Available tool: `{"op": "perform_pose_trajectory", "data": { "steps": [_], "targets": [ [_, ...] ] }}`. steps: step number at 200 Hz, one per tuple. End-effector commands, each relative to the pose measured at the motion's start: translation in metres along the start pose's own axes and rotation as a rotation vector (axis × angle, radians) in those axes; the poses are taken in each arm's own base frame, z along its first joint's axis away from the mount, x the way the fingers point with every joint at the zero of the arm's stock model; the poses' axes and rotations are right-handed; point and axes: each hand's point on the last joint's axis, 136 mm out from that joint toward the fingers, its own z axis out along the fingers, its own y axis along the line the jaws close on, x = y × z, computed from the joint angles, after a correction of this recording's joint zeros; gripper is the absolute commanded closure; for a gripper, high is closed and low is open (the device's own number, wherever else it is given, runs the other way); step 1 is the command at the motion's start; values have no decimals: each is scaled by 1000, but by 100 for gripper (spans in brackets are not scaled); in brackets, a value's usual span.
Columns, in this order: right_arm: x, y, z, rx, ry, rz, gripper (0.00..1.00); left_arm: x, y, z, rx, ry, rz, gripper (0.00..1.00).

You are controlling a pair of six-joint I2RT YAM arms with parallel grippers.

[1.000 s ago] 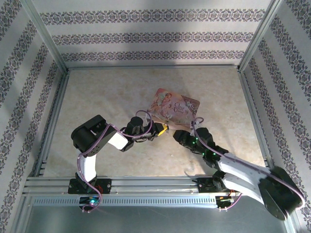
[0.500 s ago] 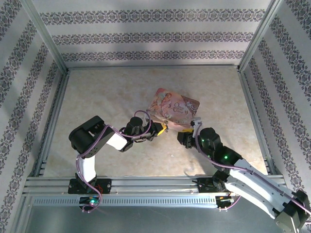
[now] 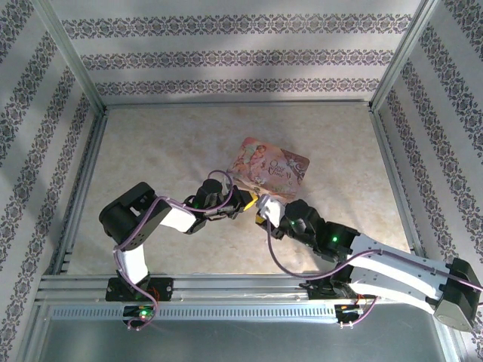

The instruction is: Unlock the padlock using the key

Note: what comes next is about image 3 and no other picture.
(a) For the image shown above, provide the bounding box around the slotted grey cable duct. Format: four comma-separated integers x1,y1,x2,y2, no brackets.
48,304,339,322

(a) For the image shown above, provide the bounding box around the aluminium rail along patterned wall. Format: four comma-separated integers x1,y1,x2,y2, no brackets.
100,98,375,111

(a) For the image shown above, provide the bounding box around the aluminium upright post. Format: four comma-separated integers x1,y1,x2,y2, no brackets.
370,0,448,110
29,0,106,112

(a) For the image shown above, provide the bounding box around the pink illustrated tin box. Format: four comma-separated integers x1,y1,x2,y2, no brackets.
225,136,311,199

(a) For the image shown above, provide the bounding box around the small controller board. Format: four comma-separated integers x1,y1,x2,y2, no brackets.
122,305,158,321
334,303,366,318

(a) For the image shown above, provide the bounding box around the grey metal sheet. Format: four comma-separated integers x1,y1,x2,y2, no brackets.
37,318,454,362

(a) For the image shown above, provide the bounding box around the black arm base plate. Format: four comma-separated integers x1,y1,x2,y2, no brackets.
105,277,175,303
306,275,377,302

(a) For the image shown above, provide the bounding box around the aluminium side rail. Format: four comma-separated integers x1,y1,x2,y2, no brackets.
368,106,429,275
51,107,110,276

